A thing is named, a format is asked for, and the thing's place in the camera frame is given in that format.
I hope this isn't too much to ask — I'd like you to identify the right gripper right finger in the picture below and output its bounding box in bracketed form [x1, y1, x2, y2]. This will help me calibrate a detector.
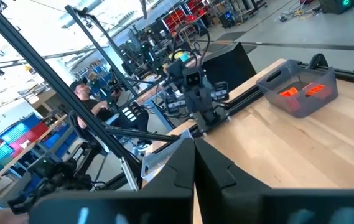
[195, 138, 354, 224]

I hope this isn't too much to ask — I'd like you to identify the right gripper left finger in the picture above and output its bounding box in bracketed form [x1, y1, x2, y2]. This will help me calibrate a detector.
[29, 138, 195, 224]

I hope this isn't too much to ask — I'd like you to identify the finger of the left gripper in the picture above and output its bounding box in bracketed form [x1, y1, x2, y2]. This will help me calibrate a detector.
[190, 90, 203, 113]
[201, 88, 217, 111]

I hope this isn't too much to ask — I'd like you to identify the orange studded brick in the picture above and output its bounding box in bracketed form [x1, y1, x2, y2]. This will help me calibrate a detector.
[306, 83, 326, 96]
[279, 86, 299, 97]

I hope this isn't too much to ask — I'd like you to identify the black panel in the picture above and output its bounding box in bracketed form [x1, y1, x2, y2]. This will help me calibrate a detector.
[201, 42, 258, 93]

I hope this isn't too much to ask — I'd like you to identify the dark grey translucent bin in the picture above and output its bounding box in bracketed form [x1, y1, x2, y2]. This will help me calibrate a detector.
[256, 58, 339, 119]

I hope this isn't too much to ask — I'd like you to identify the background robot station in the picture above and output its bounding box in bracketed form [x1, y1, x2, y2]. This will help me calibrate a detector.
[116, 27, 173, 85]

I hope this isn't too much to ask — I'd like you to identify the red storage rack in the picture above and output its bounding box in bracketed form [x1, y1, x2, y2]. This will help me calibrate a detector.
[161, 0, 210, 30]

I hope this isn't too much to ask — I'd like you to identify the person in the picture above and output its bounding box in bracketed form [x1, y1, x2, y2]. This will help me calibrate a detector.
[69, 77, 150, 147]

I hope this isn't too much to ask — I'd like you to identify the black device green light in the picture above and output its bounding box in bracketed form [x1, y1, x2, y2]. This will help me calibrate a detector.
[319, 0, 354, 15]

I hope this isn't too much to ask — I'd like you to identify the shelf with coloured bins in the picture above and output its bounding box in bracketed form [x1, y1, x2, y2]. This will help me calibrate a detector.
[0, 113, 78, 175]

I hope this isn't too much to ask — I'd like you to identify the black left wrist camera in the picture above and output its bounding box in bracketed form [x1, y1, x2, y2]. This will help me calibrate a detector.
[181, 67, 204, 90]

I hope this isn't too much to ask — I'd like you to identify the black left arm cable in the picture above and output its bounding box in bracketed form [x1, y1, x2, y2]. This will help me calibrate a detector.
[170, 23, 212, 71]

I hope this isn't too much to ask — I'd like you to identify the black aluminium table frame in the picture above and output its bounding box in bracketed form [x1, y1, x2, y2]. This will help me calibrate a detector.
[0, 0, 354, 192]

